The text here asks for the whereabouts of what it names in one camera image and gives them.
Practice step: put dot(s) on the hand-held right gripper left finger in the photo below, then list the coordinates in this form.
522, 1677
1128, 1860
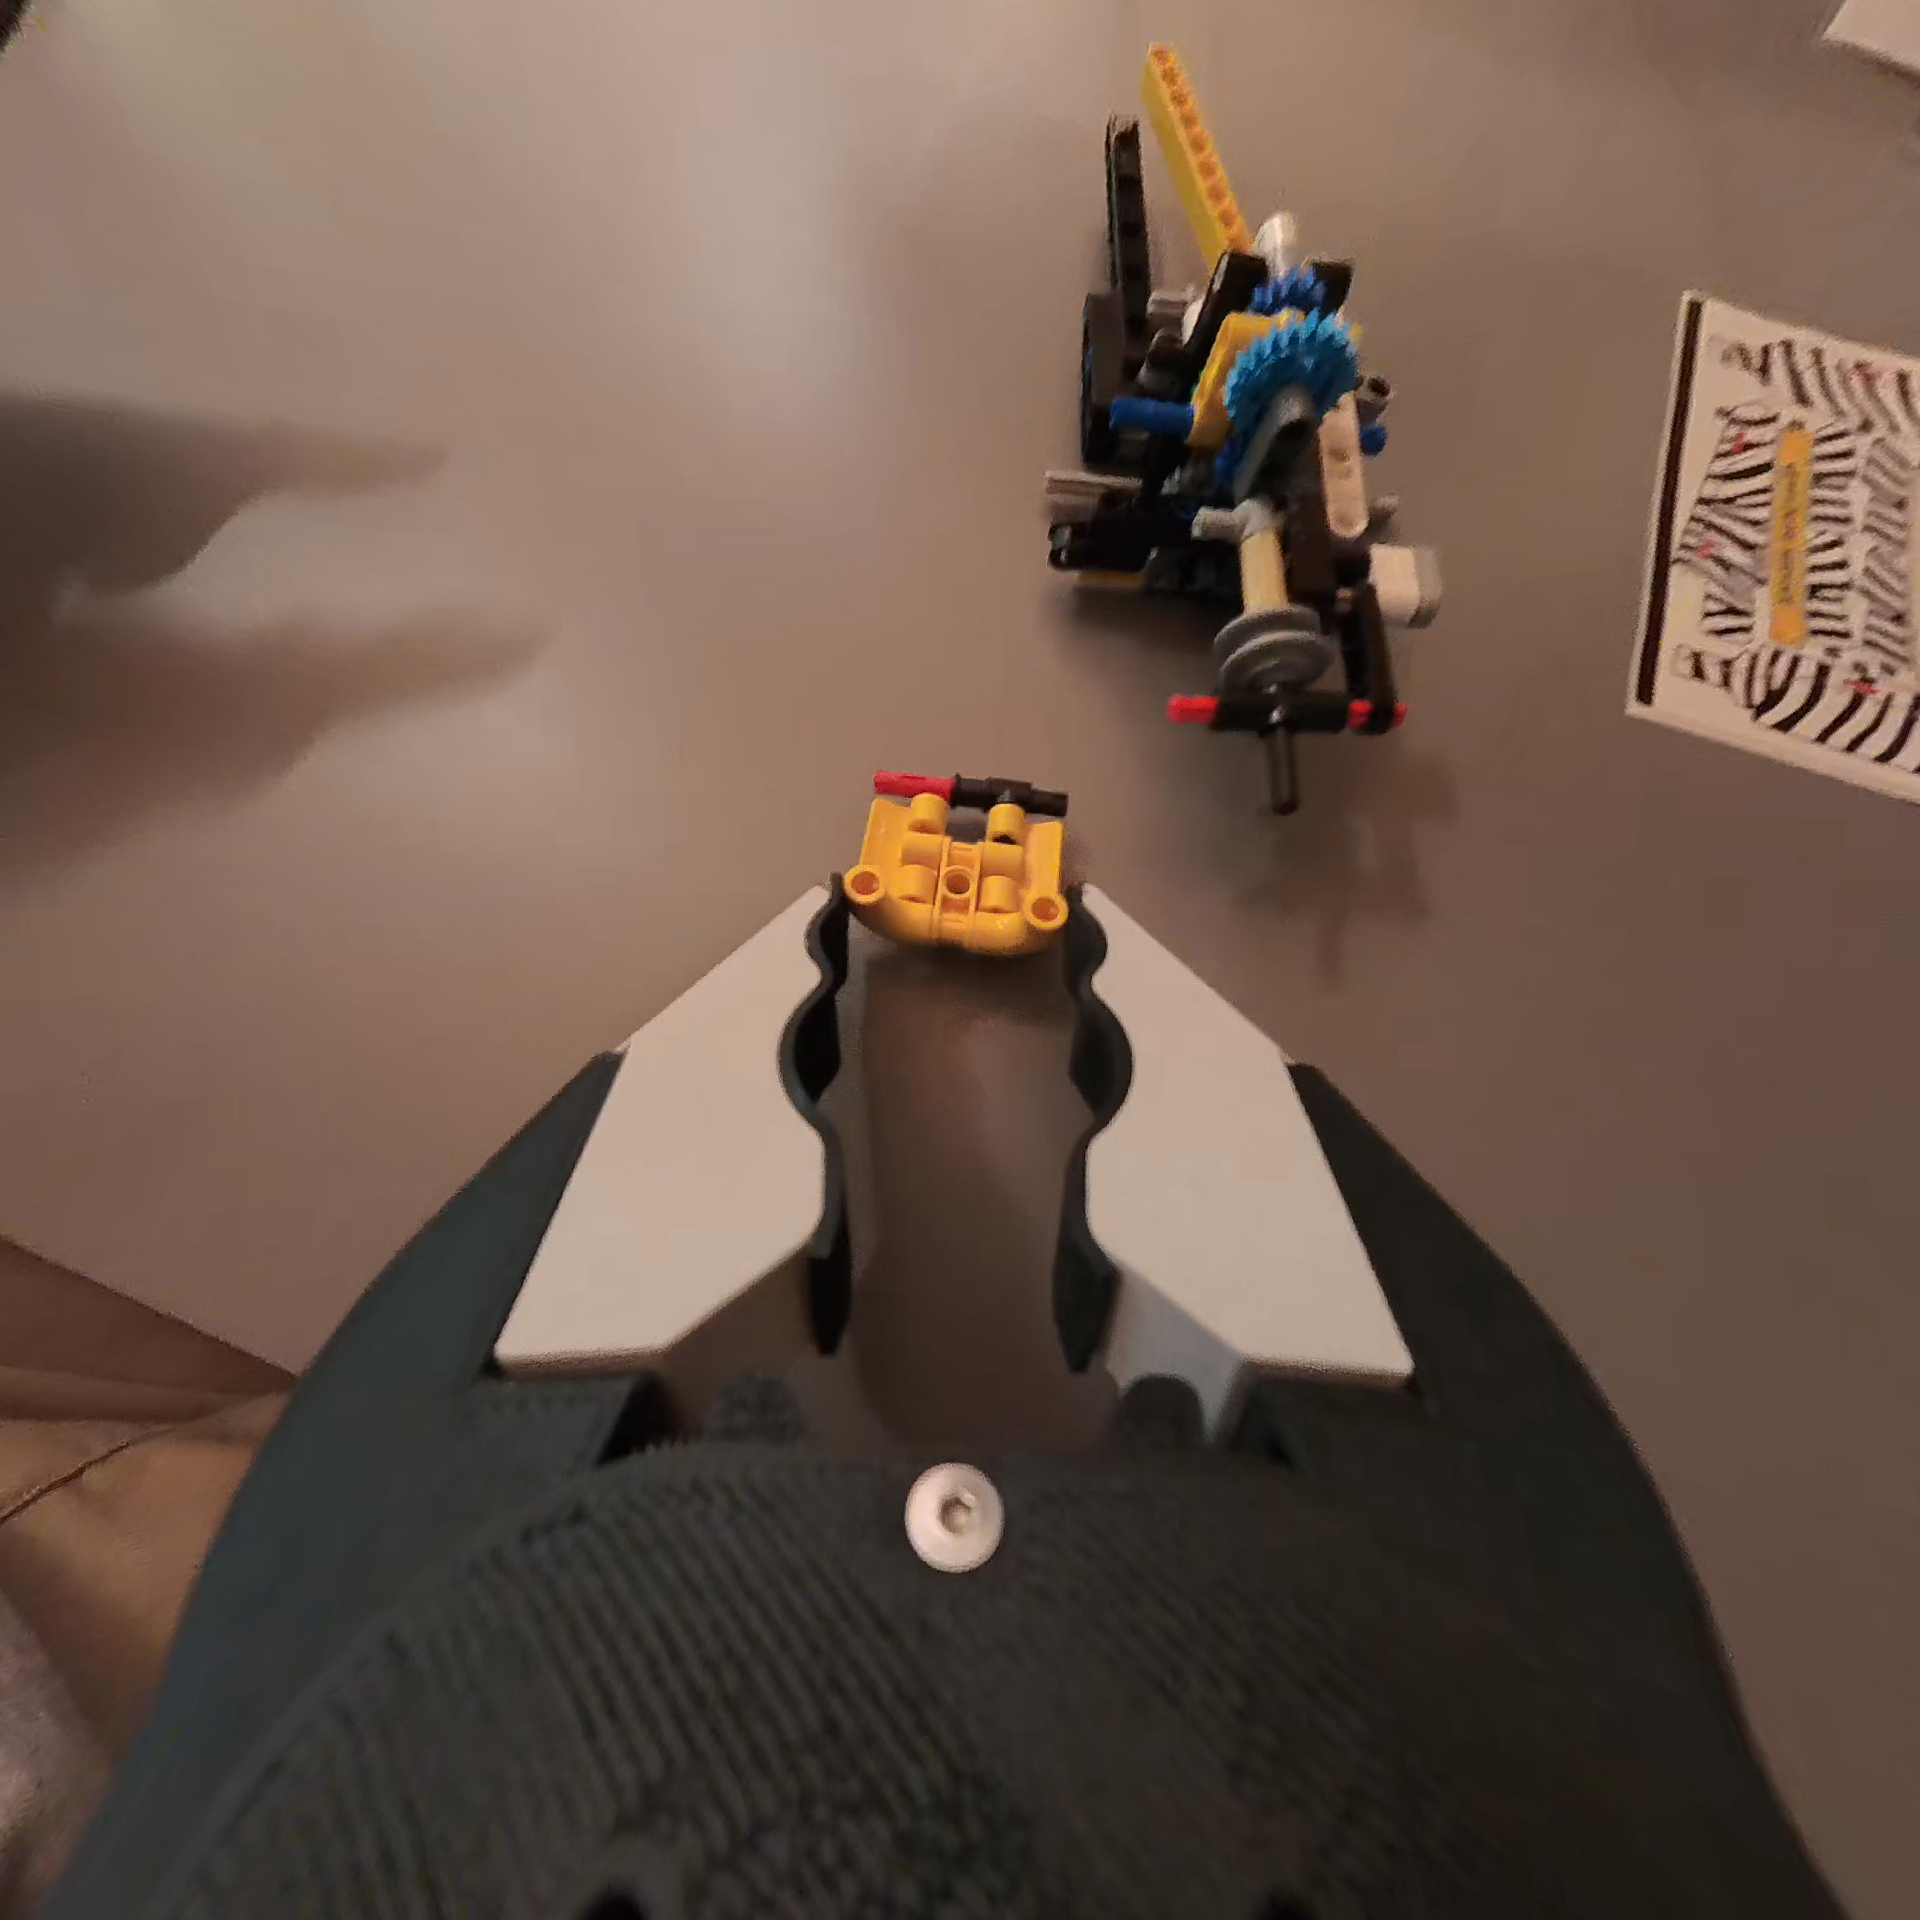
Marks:
674, 1201

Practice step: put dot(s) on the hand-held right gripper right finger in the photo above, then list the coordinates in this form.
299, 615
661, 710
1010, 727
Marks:
1243, 1201

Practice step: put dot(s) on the small yellow lego piece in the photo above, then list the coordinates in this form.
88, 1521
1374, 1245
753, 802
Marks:
954, 879

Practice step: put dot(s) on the partly built lego vehicle frame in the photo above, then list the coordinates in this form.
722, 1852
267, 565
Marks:
1243, 450

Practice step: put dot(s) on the zebra striped sticker sheet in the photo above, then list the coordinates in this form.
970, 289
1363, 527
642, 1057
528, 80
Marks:
1785, 557

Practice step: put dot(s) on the white paper sheet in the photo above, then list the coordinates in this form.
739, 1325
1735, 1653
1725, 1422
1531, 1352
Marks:
1875, 24

